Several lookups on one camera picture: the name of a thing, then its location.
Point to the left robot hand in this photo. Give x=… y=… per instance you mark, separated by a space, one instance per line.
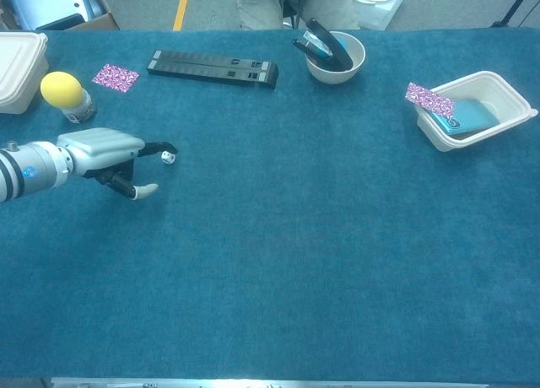
x=101 y=149

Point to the white die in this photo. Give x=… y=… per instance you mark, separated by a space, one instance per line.
x=168 y=157

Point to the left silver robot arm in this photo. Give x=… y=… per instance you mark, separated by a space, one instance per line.
x=34 y=173

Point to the jar with yellow lid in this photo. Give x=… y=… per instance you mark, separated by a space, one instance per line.
x=61 y=89

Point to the patterned playing card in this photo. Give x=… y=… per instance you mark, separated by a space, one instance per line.
x=430 y=99
x=116 y=78

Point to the beige lidded food container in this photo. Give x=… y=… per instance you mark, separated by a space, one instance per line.
x=17 y=67

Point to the cardboard box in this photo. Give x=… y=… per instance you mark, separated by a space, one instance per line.
x=101 y=22

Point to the black ribbed rectangular holder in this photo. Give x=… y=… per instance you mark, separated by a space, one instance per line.
x=211 y=67

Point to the blue plastic part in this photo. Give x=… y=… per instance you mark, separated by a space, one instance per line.
x=46 y=2

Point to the seated person grey trousers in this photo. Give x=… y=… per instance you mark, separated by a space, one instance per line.
x=259 y=8

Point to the blue carpet table cover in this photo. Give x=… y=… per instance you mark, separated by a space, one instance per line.
x=295 y=236

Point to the beige round bowl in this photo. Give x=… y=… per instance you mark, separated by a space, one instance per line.
x=333 y=76

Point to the black stapler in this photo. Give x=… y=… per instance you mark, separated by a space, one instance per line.
x=331 y=46

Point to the blue ball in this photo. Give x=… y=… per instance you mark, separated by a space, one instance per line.
x=343 y=46

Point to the white foam box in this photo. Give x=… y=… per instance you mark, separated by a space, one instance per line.
x=379 y=14

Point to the light blue phone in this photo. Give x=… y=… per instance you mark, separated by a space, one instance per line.
x=470 y=118

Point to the beige rectangular open container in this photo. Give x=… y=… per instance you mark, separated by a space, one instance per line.
x=498 y=88

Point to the black tripod stand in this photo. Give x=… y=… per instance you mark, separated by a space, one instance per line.
x=516 y=6

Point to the aluminium frame rail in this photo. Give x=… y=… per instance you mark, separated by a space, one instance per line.
x=270 y=383

